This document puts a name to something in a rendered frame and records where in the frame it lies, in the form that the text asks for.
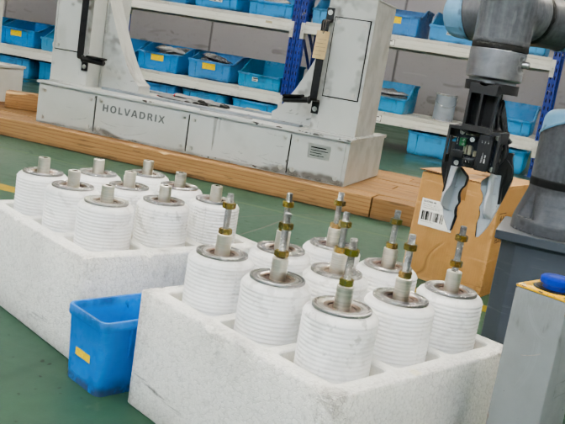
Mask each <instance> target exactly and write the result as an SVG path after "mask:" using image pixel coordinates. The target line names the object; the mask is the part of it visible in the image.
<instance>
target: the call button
mask: <svg viewBox="0 0 565 424"><path fill-rule="evenodd" d="M541 281H542V282H543V284H542V286H543V287H544V288H546V289H550V290H552V291H556V292H560V293H565V276H562V275H559V274H555V273H543V274H542V275H541Z"/></svg>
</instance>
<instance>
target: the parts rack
mask: <svg viewBox="0 0 565 424"><path fill-rule="evenodd" d="M313 1H314V0H295V2H294V7H293V17H292V19H282V18H276V17H270V16H265V15H259V14H253V13H242V12H236V11H230V10H224V9H218V8H207V7H202V6H196V5H190V4H184V3H173V2H168V1H162V0H132V3H131V10H130V18H129V27H130V19H131V14H132V11H133V9H135V10H140V11H146V12H152V13H163V14H168V15H174V16H179V17H185V18H190V19H201V20H207V21H212V22H218V23H223V24H234V25H239V26H246V27H251V28H257V29H267V30H272V31H278V32H283V33H289V35H288V37H289V40H288V50H287V55H286V61H285V67H284V72H283V77H282V87H281V92H280V93H277V92H272V91H267V90H262V89H258V88H253V87H244V86H239V84H234V83H224V82H216V81H210V80H206V79H201V78H196V77H189V76H188V75H180V74H172V73H167V72H159V71H154V70H149V69H145V68H140V71H141V73H142V75H143V77H144V79H145V80H148V81H153V82H162V83H166V84H171V85H176V86H180V87H189V88H194V89H198V90H203V91H208V92H212V93H221V94H225V95H230V96H235V97H240V98H248V99H253V100H257V101H262V102H267V103H275V104H277V107H280V106H281V105H282V104H283V101H282V98H283V94H292V92H293V91H294V90H295V88H296V87H297V86H298V77H299V72H300V66H301V60H302V55H303V50H304V54H305V59H306V63H307V69H308V70H309V68H310V67H311V65H312V64H313V62H314V60H315V58H312V55H313V51H314V43H315V38H316V34H317V30H320V29H321V24H317V23H310V22H308V18H309V17H310V18H313V14H312V13H309V9H310V6H311V4H312V2H313ZM305 35H306V36H308V37H309V44H310V49H311V58H310V63H309V57H308V52H307V47H306V42H305ZM311 37H314V43H313V42H312V38H311ZM389 49H394V50H404V51H410V52H415V53H421V54H427V55H433V56H443V57H449V58H454V59H460V60H465V61H468V57H469V53H470V49H471V46H470V45H459V44H453V43H447V42H442V41H436V40H425V39H419V38H414V37H408V36H402V35H396V34H392V36H391V40H390V46H389ZM0 53H3V54H8V55H12V56H21V57H25V58H30V59H35V60H40V61H48V62H51V60H52V52H51V51H47V50H42V49H34V48H28V47H23V46H18V45H10V44H5V43H0ZM564 59H565V52H563V51H561V52H555V51H554V56H553V59H552V58H551V57H545V56H534V55H527V59H526V61H525V62H530V64H531V66H530V68H529V69H528V70H532V71H537V72H547V73H549V76H548V77H549V78H548V82H547V89H546V93H545V97H544V101H543V105H542V109H541V116H540V120H539V124H538V128H537V132H536V135H530V136H528V137H524V136H519V135H511V134H510V139H511V140H512V141H513V142H512V144H510V145H509V147H512V148H517V149H521V150H527V151H532V153H531V163H530V166H529V170H528V174H527V175H526V174H525V175H524V177H528V178H530V177H531V172H532V168H533V164H534V160H535V156H536V149H537V146H538V141H539V138H540V135H539V132H540V130H541V127H542V124H543V121H544V118H545V116H546V114H547V113H548V112H549V111H551V110H553V108H554V104H555V100H556V96H557V90H558V85H559V82H560V78H561V74H562V67H563V63H564ZM376 123H380V124H386V125H394V126H398V127H403V128H408V129H412V130H421V131H426V132H430V133H435V134H440V135H447V132H448V128H449V124H459V123H460V124H462V122H461V121H456V120H453V121H452V123H449V122H443V121H438V120H433V119H432V116H428V115H423V114H414V113H412V114H393V113H388V112H383V111H378V114H377V119H376Z"/></svg>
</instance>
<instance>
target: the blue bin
mask: <svg viewBox="0 0 565 424"><path fill-rule="evenodd" d="M141 295H142V293H137V294H123V295H115V296H108V297H101V298H93V299H79V300H73V301H72V302H71V303H70V307H69V312H70V313H71V332H70V346H69V360H68V377H69V378H71V379H72V380H73V381H75V382H76V383H77V384H79V385H80V386H81V387H83V389H85V390H86V391H87V392H88V393H90V394H91V395H93V396H96V397H104V396H109V395H116V394H120V393H124V392H128V391H129V386H130V379H131V373H132V366H133V359H134V353H135V340H136V333H137V327H138V320H139V313H140V302H141Z"/></svg>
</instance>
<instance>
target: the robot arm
mask: <svg viewBox="0 0 565 424"><path fill-rule="evenodd" d="M443 21H444V25H445V27H446V30H447V32H448V33H449V34H450V35H451V36H453V37H456V38H460V39H465V40H468V41H472V46H471V49H470V53H469V57H468V62H467V69H466V75H467V76H469V79H466V83H465V88H469V93H468V97H467V105H466V109H465V114H464V118H463V122H462V124H460V123H459V124H449V128H448V132H447V137H446V144H445V149H444V153H443V157H442V164H441V173H442V179H443V189H442V196H441V206H442V208H443V217H444V221H445V223H446V228H447V229H448V230H449V231H451V229H452V227H453V226H454V223H455V221H456V219H457V206H458V205H459V204H460V203H461V192H462V189H463V188H465V187H466V185H467V182H468V179H469V176H468V174H467V173H466V171H465V170H464V169H463V168H462V167H469V168H473V170H477V171H480V172H488V173H490V174H489V176H488V177H486V178H485V179H483V180H482V181H481V188H480V189H481V192H482V194H483V201H482V203H481V204H480V206H479V212H480V216H479V217H478V222H477V223H476V230H475V236H476V237H479V236H480V235H481V234H482V233H483V232H484V231H485V230H486V229H487V228H488V226H489V224H490V223H491V221H492V219H493V217H494V216H495V214H496V212H497V210H498V208H499V206H500V205H501V203H502V201H503V199H504V196H505V195H506V193H507V192H508V190H509V188H510V185H511V183H512V180H513V176H514V163H513V159H514V155H515V154H514V153H509V145H510V144H512V142H513V141H512V140H511V139H510V132H509V131H508V124H507V115H506V107H505V101H504V100H502V99H503V95H510V96H516V97H517V96H518V92H519V87H517V86H516V84H520V83H521V82H522V78H523V74H524V71H523V69H526V70H528V69H529V68H530V66H531V64H530V62H525V61H526V59H527V55H528V54H529V49H530V47H538V48H545V49H550V50H552V51H555V52H561V51H563V52H565V0H447V1H446V4H445V7H444V10H443ZM450 135H451V137H450ZM539 135H540V138H539V141H538V146H537V149H536V156H535V160H534V164H533V168H532V172H531V180H530V183H529V187H528V189H527V190H526V191H525V194H524V195H523V197H522V199H521V201H520V202H519V204H518V205H517V207H516V209H515V211H514V213H513V214H512V218H511V222H510V225H511V226H512V227H513V228H515V229H516V230H518V231H522V232H525V233H527V234H530V235H533V236H539V237H542V238H546V239H549V240H554V241H562V242H565V109H554V110H551V111H549V112H548V113H547V114H546V116H545V118H544V121H543V124H542V127H541V130H540V132H539ZM453 136H456V137H457V139H456V141H452V138H453ZM449 138H450V141H449ZM448 142H449V145H448ZM447 147H448V150H447ZM446 151H447V152H446Z"/></svg>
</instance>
